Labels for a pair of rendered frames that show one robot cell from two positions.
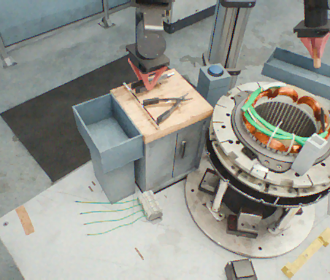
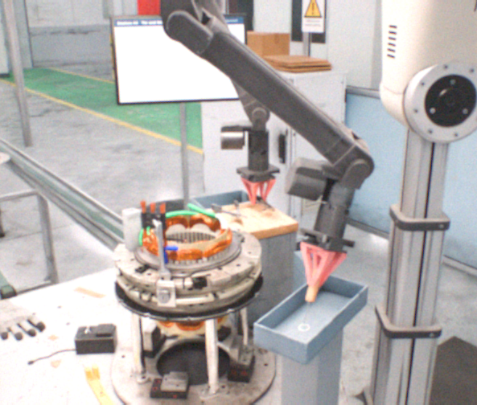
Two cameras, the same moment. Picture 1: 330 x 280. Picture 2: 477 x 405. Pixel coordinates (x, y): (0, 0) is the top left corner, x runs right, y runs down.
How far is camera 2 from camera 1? 1.55 m
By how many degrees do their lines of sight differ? 80
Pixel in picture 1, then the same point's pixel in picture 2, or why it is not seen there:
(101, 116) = not seen: hidden behind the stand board
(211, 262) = (126, 333)
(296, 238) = (122, 385)
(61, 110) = not seen: outside the picture
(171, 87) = (265, 220)
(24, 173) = (364, 370)
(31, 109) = (475, 360)
